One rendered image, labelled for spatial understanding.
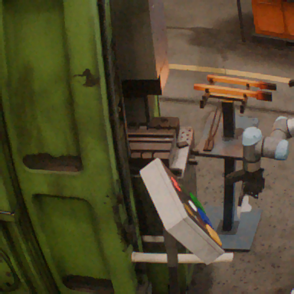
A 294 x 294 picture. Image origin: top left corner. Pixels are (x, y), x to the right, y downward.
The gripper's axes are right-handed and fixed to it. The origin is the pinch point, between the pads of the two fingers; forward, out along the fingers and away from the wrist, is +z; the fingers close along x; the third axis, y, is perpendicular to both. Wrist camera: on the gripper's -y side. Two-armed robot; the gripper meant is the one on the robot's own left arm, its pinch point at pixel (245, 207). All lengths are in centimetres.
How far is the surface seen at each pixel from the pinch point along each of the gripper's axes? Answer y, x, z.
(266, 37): -117, 363, 84
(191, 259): -20.4, -8.7, 30.1
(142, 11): -42, 6, -75
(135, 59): -46, 4, -52
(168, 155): -42.1, 13.2, -4.5
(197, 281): -38, 28, 93
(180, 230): -5.5, -41.2, -21.3
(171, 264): -16.9, -30.0, 11.8
